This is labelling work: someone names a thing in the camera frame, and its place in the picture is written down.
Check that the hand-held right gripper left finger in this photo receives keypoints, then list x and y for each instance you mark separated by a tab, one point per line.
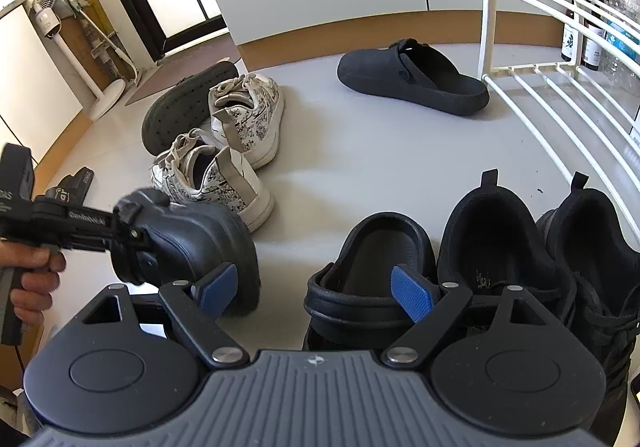
220	284

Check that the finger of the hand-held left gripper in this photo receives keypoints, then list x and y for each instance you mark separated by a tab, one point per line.
135	267
132	219

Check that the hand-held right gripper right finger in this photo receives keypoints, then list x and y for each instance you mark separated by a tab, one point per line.
410	294

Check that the black glossy rubber clog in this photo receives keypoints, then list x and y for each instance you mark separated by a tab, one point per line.
210	237
370	247

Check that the white printed sneaker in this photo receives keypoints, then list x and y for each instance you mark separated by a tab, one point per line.
250	127
225	187

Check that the black lace-up sneaker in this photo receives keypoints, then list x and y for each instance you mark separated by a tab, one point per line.
500	237
595	252

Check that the black textured clog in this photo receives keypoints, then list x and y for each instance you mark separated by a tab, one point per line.
175	112
390	72

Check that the white shoe rack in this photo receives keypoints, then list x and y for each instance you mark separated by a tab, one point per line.
487	27

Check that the person's left hand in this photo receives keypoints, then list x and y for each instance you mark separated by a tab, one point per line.
35	259

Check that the white standing fan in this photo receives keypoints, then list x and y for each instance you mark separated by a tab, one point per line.
107	99

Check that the brown floor mat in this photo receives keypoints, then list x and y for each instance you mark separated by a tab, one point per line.
150	89

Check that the cleaning mop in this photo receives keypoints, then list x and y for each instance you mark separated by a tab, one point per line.
100	34

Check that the clear plastic water bottle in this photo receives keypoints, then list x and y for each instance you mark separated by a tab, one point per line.
622	37

